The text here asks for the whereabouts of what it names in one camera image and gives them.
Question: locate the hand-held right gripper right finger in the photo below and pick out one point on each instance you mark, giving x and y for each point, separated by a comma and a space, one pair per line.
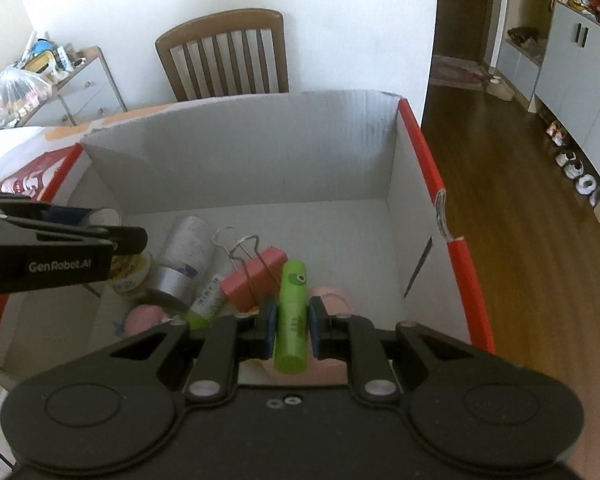
314, 330

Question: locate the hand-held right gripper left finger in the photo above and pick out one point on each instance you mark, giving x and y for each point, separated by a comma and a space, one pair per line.
269, 330

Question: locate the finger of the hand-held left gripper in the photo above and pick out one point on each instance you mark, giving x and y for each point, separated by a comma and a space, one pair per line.
70, 216
125, 240

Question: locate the green tube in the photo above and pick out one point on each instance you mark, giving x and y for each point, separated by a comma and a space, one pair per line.
290, 310

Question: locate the small round yellow label jar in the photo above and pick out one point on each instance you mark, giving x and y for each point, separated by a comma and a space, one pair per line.
130, 272

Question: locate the pink binder clip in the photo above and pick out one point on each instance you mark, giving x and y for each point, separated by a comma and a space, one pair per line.
252, 280

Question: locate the clear toothpick jar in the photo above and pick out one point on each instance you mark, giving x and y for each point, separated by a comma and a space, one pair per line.
187, 250

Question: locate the green white rabbit pen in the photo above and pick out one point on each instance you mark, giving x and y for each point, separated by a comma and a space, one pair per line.
205, 305

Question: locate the small pink toy blue ears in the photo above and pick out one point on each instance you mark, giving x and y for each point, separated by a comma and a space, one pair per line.
147, 319

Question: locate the red cardboard shoe box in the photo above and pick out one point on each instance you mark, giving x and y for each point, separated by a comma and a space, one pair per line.
280, 160

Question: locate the red white printed sheet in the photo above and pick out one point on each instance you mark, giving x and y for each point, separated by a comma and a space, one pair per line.
10, 160

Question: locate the small grey drawer cabinet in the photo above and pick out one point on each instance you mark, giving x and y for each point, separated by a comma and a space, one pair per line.
90, 90

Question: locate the clear plastic bag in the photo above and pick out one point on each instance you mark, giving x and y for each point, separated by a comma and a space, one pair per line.
15, 95

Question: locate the blue yellow pouch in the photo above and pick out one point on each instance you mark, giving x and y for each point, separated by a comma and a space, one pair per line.
42, 55

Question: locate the brown wooden chair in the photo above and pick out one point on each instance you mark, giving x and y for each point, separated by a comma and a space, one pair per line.
220, 25

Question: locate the patterned floor rug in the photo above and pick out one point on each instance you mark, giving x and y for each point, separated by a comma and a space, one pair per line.
455, 72

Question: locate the black shoes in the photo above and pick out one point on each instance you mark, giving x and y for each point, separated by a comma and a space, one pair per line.
522, 37

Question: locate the brown wooden door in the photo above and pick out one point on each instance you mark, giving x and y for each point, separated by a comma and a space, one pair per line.
485, 10

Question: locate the grey wall cabinet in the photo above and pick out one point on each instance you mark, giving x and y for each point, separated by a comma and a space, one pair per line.
565, 75

